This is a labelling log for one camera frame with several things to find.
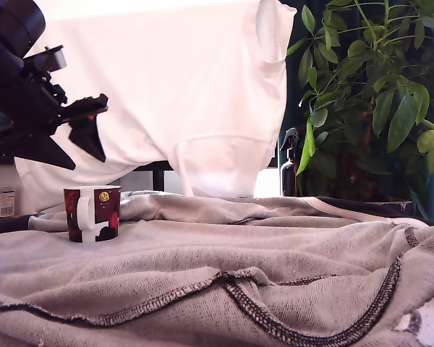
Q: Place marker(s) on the black fabric piece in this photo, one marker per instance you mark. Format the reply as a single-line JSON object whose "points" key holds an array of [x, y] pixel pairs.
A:
{"points": [[3, 226]]}

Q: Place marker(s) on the white hanging shirt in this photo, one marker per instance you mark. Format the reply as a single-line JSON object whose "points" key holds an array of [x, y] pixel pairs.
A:
{"points": [[166, 79]]}

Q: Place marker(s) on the grey sweatshirt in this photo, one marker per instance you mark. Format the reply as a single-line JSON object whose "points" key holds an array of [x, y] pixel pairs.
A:
{"points": [[217, 253]]}

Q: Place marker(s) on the black spray bottle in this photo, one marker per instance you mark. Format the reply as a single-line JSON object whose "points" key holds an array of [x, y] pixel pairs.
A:
{"points": [[289, 173]]}

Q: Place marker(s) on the green leafy houseplant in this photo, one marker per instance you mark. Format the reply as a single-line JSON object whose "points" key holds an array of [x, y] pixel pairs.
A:
{"points": [[383, 90]]}

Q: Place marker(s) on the black metal frame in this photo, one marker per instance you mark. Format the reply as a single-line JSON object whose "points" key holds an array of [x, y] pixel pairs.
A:
{"points": [[159, 182]]}

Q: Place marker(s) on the grey camera box with bracket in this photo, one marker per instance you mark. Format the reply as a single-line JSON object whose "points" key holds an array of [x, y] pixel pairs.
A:
{"points": [[54, 60]]}

